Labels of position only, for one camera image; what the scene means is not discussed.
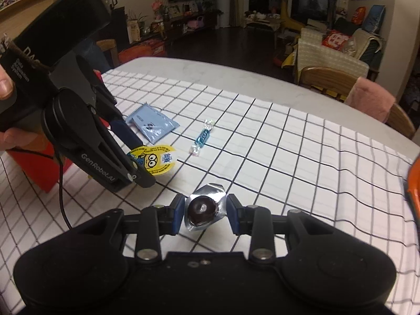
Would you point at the orange red pillow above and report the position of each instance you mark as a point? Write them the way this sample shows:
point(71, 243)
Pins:
point(358, 14)

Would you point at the red cardboard box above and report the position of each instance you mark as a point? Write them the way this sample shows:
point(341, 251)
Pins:
point(36, 170)

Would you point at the light blue snack packet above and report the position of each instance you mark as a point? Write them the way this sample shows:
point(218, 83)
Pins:
point(152, 123)

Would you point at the person's left hand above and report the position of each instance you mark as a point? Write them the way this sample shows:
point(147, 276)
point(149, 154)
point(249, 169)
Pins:
point(6, 85)

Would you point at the red printed pillow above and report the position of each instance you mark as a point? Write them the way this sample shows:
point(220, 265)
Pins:
point(335, 40)

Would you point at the yellow giraffe toy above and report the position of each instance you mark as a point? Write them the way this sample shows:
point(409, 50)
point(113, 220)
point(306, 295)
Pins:
point(288, 13)

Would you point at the black side cabinet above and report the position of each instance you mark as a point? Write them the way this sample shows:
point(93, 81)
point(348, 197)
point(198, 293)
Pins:
point(118, 28)

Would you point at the dark chocolate packet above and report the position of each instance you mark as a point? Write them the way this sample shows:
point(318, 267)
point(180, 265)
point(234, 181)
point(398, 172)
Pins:
point(203, 208)

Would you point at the blue pillow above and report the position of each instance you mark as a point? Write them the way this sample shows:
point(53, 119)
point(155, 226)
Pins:
point(374, 19)

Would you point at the orange desk organizer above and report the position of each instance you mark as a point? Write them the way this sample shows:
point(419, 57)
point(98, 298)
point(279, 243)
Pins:
point(414, 187)

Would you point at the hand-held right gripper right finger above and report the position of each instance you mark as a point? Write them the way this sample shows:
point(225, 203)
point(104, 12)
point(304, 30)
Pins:
point(233, 215)

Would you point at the yellow jelly cup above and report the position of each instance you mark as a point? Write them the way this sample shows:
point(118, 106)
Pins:
point(156, 160)

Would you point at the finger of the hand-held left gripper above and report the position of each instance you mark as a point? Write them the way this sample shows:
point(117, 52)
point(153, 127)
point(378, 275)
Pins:
point(108, 111)
point(98, 167)

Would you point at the wooden chair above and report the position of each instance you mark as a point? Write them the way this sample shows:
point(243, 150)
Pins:
point(328, 78)
point(110, 51)

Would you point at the blue jacket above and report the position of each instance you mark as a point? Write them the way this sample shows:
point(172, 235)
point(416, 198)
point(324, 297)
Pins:
point(90, 55)

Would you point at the sofa with cream cover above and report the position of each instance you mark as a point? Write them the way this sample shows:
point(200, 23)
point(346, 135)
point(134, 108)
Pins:
point(328, 57)

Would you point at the wooden coffee table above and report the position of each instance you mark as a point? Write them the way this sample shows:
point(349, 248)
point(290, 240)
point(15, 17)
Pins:
point(264, 21)

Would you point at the white checkered tablecloth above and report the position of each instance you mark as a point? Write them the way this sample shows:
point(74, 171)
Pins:
point(279, 157)

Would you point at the orange crates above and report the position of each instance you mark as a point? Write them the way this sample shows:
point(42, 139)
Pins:
point(144, 51)

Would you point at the blue candy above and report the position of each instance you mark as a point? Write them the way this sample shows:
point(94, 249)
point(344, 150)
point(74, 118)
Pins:
point(202, 136)

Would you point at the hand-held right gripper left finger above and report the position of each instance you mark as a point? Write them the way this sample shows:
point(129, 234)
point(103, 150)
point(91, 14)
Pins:
point(178, 215)

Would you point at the dark television cabinet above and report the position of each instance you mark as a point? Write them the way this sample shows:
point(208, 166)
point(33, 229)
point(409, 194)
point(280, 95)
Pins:
point(193, 26)

